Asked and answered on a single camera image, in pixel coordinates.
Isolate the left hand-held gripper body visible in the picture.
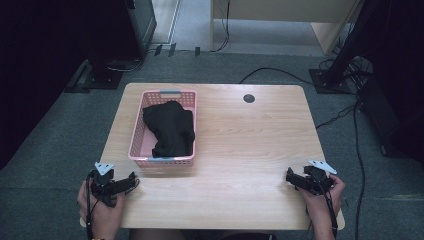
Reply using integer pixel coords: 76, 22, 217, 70
87, 161, 119, 208

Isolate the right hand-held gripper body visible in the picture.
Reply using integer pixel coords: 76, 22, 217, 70
302, 159, 338, 197

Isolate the pink plastic basket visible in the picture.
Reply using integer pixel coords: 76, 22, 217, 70
127, 89, 198, 169

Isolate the black cloth garment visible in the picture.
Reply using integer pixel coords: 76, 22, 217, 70
142, 100, 197, 159

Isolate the person's right hand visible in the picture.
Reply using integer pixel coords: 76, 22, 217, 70
297, 173, 346, 223

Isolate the person's left hand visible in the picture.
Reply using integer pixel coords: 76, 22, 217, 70
76, 181, 127, 238

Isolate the black box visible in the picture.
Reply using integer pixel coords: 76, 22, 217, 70
357, 75, 424, 164

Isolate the black stand with flat base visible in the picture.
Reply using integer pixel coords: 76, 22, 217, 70
64, 49, 124, 94

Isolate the black slanted stand with base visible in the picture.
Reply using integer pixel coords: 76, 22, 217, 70
308, 0, 379, 95

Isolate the grey cabinet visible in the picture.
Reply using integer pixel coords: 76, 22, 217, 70
124, 0, 158, 60

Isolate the light wooden desk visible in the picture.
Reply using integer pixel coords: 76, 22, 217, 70
209, 0, 363, 56

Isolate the left hand-held gripper cable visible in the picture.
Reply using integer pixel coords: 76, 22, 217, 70
85, 170, 101, 240

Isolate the hand-held gripper cable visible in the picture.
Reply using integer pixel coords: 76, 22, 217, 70
321, 186, 338, 240
85, 170, 101, 240

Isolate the right hand-held gripper cable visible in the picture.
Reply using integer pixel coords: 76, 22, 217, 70
321, 186, 338, 240

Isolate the long black floor cable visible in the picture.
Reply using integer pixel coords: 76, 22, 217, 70
352, 99, 367, 240

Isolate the short black floor cable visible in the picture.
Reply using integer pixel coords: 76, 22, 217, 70
315, 103, 359, 131

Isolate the black curved floor cable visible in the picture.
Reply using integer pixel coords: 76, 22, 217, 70
238, 67, 315, 85

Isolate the white floor cable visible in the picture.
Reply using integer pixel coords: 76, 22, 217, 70
106, 57, 145, 73

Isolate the black hanging cable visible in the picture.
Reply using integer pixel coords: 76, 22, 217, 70
210, 0, 232, 53

